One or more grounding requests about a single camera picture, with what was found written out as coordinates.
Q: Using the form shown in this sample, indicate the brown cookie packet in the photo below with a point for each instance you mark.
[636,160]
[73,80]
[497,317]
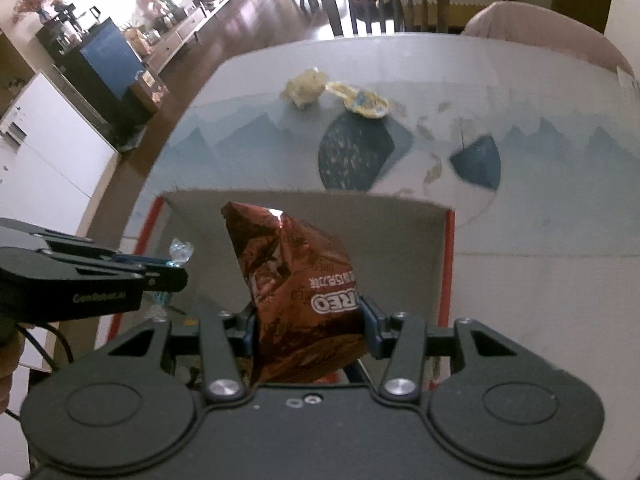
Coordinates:
[290,270]

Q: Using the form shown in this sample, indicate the cardboard box with red edges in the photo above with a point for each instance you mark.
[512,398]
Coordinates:
[390,240]

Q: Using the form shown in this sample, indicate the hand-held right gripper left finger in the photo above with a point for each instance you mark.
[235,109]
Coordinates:
[250,327]

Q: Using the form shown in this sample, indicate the white cabinet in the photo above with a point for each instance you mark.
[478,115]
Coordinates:
[45,145]

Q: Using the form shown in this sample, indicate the wooden television cabinet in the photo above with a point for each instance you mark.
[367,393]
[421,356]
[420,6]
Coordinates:
[190,25]

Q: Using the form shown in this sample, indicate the vase of red flowers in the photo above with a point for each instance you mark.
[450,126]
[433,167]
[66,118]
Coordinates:
[30,5]

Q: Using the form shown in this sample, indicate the pink covered chair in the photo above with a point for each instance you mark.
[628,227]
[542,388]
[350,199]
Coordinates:
[545,30]

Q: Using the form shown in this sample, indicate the black cabinet with blue panel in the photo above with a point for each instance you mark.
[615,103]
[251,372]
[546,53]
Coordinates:
[100,70]

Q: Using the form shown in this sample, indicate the person's left hand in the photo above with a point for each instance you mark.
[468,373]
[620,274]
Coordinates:
[9,365]

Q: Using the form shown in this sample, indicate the clear candy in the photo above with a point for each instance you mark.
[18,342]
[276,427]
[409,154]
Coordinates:
[181,251]

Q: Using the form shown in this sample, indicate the crumpled pale yellow packet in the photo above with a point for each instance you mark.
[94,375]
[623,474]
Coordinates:
[302,90]

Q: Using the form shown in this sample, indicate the pink flower bunch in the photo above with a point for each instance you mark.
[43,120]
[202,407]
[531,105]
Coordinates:
[152,2]

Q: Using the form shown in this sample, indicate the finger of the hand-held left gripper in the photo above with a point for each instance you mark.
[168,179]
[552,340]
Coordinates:
[60,237]
[165,279]

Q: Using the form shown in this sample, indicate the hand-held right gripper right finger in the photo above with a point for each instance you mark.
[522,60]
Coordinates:
[372,325]

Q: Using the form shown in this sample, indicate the yellow blue snack packet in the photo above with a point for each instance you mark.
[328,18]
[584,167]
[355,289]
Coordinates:
[365,102]

